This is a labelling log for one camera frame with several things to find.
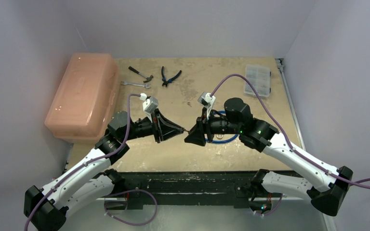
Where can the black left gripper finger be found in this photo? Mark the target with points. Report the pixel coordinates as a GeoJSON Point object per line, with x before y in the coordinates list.
{"type": "Point", "coordinates": [163, 135]}
{"type": "Point", "coordinates": [165, 124]}

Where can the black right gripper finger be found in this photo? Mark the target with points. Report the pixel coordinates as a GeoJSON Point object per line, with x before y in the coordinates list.
{"type": "Point", "coordinates": [196, 133]}
{"type": "Point", "coordinates": [200, 141]}

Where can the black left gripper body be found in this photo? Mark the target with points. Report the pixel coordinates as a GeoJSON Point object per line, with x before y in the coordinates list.
{"type": "Point", "coordinates": [144, 128]}

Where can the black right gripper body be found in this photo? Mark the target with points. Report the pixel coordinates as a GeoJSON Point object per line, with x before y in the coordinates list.
{"type": "Point", "coordinates": [206, 129]}

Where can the blue cable lock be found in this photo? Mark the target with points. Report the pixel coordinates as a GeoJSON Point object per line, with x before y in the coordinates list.
{"type": "Point", "coordinates": [223, 141]}

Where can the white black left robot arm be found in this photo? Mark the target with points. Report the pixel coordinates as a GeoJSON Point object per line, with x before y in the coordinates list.
{"type": "Point", "coordinates": [48, 207]}

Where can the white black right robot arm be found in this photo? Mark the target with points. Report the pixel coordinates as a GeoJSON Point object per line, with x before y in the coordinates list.
{"type": "Point", "coordinates": [324, 185]}

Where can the silver open-end wrench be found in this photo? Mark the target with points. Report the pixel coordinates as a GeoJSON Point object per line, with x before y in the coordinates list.
{"type": "Point", "coordinates": [144, 85]}

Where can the black claw hammer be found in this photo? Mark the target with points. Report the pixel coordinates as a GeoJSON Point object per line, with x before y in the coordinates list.
{"type": "Point", "coordinates": [147, 78]}

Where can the clear plastic organizer box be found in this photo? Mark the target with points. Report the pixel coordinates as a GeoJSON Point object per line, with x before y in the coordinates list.
{"type": "Point", "coordinates": [259, 77]}

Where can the pink translucent storage bin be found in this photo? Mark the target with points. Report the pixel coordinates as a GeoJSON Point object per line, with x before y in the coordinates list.
{"type": "Point", "coordinates": [86, 98]}

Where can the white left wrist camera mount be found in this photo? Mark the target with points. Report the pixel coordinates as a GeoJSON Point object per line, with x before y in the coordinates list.
{"type": "Point", "coordinates": [149, 104]}

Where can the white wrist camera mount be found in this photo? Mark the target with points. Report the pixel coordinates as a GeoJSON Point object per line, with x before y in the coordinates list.
{"type": "Point", "coordinates": [207, 101]}
{"type": "Point", "coordinates": [149, 104]}

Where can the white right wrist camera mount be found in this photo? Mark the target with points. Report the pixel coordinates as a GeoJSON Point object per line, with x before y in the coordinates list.
{"type": "Point", "coordinates": [207, 101]}

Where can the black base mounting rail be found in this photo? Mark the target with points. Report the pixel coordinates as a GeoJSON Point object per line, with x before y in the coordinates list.
{"type": "Point", "coordinates": [239, 189]}

